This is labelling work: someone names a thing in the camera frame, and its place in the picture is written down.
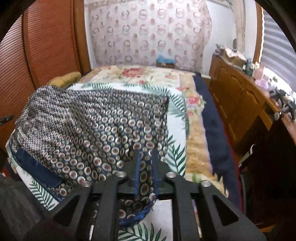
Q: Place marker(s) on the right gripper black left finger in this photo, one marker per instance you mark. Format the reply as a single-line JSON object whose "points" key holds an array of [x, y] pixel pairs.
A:
{"points": [[91, 213]]}

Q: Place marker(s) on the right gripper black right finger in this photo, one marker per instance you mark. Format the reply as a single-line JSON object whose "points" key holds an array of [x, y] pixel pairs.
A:
{"points": [[199, 210]]}

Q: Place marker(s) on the blue patterned silk pajama top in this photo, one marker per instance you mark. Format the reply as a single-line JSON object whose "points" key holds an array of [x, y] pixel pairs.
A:
{"points": [[64, 137]]}

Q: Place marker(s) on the dark navy blanket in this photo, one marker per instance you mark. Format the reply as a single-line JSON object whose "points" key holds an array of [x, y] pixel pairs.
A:
{"points": [[221, 158]]}

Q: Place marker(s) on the floral cream bedspread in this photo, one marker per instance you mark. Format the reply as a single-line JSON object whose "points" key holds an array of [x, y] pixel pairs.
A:
{"points": [[188, 152]]}

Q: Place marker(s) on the green leaf print sheet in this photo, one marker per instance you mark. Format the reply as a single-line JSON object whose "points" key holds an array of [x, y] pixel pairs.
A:
{"points": [[140, 231]]}

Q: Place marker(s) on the mustard gold patterned garment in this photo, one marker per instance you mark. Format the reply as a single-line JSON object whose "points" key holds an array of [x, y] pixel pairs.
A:
{"points": [[65, 80]]}

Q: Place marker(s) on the wooden louvered wardrobe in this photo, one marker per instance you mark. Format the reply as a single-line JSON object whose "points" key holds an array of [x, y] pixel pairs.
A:
{"points": [[40, 40]]}

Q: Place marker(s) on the wooden sideboard cabinet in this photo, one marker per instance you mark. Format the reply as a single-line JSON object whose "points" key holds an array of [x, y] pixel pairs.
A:
{"points": [[246, 110]]}

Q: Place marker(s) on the pink container on sideboard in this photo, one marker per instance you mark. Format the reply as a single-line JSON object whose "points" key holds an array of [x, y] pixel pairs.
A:
{"points": [[258, 71]]}

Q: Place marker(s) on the cardboard box on sideboard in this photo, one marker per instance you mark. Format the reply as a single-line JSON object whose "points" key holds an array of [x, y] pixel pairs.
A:
{"points": [[233, 58]]}

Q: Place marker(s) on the brown box with blue cloth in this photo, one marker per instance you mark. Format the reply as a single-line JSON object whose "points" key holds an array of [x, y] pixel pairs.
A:
{"points": [[163, 62]]}

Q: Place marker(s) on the grey zebra window blind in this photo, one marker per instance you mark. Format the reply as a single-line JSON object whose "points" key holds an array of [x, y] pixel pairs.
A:
{"points": [[278, 54]]}

